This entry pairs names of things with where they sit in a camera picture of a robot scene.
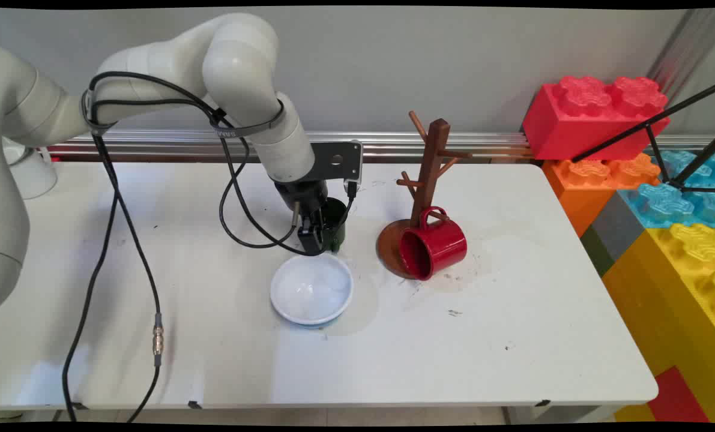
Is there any red enamel mug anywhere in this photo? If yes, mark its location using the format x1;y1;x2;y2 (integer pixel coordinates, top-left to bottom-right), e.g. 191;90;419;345
398;206;468;281

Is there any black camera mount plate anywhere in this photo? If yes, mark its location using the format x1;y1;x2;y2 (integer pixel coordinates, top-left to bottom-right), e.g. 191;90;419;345
311;142;358;182

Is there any aluminium table rail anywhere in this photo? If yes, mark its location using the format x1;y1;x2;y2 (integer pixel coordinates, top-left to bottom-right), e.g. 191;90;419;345
45;130;715;164

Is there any aluminium corner post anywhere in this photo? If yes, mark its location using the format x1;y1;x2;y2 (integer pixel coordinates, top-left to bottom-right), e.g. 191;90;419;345
645;8;715;100

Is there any black cable with connector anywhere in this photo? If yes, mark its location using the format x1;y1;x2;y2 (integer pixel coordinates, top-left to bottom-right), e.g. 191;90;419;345
62;71;358;424

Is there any black tripod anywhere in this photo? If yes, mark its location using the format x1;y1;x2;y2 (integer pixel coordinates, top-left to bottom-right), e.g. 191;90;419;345
570;80;715;194

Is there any white bowl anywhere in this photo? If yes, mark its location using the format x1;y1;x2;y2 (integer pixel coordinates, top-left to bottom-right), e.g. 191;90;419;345
270;253;354;328

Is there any grey giant building block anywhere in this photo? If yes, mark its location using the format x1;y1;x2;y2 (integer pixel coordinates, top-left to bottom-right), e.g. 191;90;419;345
590;192;647;265

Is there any yellow giant building block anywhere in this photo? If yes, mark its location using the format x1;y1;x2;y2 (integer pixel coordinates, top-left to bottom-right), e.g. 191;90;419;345
600;223;715;424

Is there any small red block panel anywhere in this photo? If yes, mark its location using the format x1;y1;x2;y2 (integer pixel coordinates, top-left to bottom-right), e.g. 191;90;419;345
647;366;710;424

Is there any dark green cup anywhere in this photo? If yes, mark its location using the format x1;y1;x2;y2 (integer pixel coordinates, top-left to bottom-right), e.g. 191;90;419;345
320;197;349;253

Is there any plain grey cable strap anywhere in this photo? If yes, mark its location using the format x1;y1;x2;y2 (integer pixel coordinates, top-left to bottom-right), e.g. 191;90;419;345
80;89;119;136

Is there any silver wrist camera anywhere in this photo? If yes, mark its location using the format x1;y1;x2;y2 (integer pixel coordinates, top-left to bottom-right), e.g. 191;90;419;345
349;140;364;184

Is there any orange giant building block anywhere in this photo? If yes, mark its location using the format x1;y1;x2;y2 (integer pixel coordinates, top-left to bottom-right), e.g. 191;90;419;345
542;153;662;238

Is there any red giant building block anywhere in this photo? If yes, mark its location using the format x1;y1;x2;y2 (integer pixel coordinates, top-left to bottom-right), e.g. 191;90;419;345
522;75;671;161

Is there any grey lettered cable strap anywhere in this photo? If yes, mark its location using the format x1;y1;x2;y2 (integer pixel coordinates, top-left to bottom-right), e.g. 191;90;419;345
210;99;286;139

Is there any blue giant building block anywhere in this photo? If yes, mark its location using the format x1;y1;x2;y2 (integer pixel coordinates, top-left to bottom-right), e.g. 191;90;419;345
618;150;715;229

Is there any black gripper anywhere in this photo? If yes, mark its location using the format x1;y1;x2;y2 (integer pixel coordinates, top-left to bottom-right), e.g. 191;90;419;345
275;179;333;256

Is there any brown wooden mug tree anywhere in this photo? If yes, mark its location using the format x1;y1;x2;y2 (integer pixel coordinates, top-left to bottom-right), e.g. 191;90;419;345
376;110;473;280

